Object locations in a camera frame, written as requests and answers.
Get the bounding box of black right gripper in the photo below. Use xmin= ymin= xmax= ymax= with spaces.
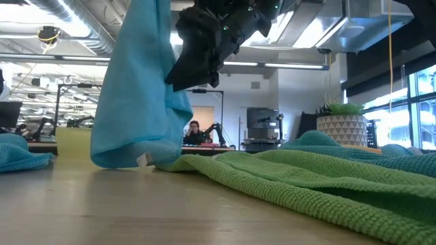
xmin=165 ymin=7 xmax=239 ymax=93

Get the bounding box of light blue microfiber towel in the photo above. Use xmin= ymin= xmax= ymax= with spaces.
xmin=90 ymin=0 xmax=194 ymax=169
xmin=0 ymin=133 xmax=55 ymax=174

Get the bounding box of green microfiber towel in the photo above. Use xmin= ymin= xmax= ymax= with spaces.
xmin=155 ymin=150 xmax=436 ymax=245

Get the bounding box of teal microfiber towel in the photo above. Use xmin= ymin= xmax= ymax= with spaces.
xmin=279 ymin=130 xmax=436 ymax=178

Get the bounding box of orange microfiber towel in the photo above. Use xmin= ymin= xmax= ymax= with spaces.
xmin=340 ymin=144 xmax=383 ymax=155

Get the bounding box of person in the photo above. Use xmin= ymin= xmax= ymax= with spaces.
xmin=183 ymin=120 xmax=207 ymax=146

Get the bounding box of wooden background table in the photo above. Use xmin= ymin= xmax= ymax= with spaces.
xmin=181 ymin=145 xmax=236 ymax=157

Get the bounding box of long ceiling light strip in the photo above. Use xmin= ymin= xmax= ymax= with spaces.
xmin=0 ymin=52 xmax=330 ymax=71

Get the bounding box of black upright panel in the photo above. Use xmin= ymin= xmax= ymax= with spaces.
xmin=298 ymin=111 xmax=319 ymax=139

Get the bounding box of yellow-green plastic bin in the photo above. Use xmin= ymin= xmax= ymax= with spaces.
xmin=55 ymin=127 xmax=99 ymax=161

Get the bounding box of green potted plant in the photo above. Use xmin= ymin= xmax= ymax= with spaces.
xmin=316 ymin=102 xmax=364 ymax=117

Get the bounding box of triangle-patterned plant pot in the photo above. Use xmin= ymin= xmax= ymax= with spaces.
xmin=316 ymin=114 xmax=368 ymax=148

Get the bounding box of black monitor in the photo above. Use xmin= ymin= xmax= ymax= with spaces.
xmin=0 ymin=101 xmax=23 ymax=129

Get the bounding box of black metal gantry frame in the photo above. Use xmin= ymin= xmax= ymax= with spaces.
xmin=186 ymin=88 xmax=225 ymax=139
xmin=54 ymin=83 xmax=104 ymax=137

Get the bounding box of round silver ventilation duct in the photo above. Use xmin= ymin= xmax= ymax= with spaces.
xmin=30 ymin=0 xmax=119 ymax=55

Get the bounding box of rectangular silver ventilation duct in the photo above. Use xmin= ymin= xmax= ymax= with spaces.
xmin=243 ymin=0 xmax=418 ymax=54

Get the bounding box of black ceiling cable reel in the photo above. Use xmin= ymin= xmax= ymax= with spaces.
xmin=36 ymin=25 xmax=62 ymax=45

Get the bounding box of black wire rack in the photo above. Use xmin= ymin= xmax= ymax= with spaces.
xmin=366 ymin=119 xmax=379 ymax=150

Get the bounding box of yellow hanging cord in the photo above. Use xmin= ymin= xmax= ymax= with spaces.
xmin=387 ymin=0 xmax=394 ymax=115

